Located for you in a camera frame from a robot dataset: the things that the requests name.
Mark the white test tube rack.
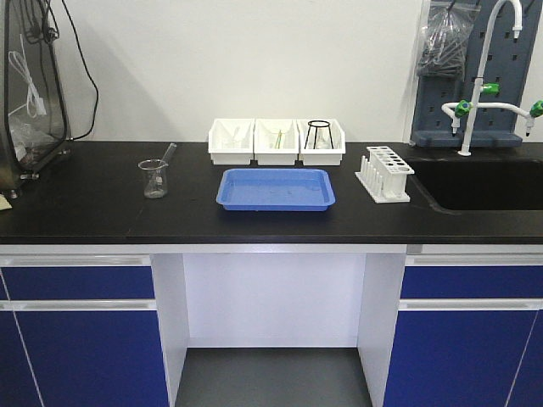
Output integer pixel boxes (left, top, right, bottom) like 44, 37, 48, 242
355, 146, 415, 204

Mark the blue plastic tray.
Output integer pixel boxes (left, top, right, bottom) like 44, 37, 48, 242
216, 169, 336, 211

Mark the middle white storage bin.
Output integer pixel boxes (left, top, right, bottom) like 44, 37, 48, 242
254, 119, 299, 166

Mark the white storage bin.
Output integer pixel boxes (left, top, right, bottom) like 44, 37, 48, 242
254, 119, 299, 166
296, 119, 346, 166
208, 119, 255, 165

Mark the glass beaker in middle bin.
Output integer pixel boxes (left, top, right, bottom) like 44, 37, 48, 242
271, 129, 286, 149

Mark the left white storage bin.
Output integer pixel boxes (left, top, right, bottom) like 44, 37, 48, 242
208, 119, 255, 165

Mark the glassware in left bin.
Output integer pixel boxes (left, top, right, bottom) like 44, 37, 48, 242
222, 126, 244, 149

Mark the right white storage bin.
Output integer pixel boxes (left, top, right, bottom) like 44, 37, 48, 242
296, 119, 346, 166

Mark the glass flask in right bin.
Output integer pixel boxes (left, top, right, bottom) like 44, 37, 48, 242
313, 128, 333, 149

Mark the black metal tripod stand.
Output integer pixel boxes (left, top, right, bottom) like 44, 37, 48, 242
304, 120, 334, 149

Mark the black sink basin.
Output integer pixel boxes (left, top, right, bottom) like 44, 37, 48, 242
408, 158, 542, 211

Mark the white gooseneck lab faucet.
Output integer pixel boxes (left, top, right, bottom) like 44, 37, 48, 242
441, 1, 542, 157

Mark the right blue cabinet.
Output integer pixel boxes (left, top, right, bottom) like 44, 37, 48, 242
383, 255, 542, 406

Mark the blue cabinet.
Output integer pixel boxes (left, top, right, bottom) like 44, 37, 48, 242
1, 258, 172, 406
383, 255, 542, 406

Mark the left blue cabinet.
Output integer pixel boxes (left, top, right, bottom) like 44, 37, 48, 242
1, 258, 172, 406

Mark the steel glass-door cabinet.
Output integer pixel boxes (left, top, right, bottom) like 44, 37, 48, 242
1, 1, 70, 198

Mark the plastic bag of pegs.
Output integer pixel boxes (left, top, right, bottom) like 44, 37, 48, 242
417, 1, 481, 80

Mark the black power cable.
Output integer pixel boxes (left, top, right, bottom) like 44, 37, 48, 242
21, 0, 100, 142

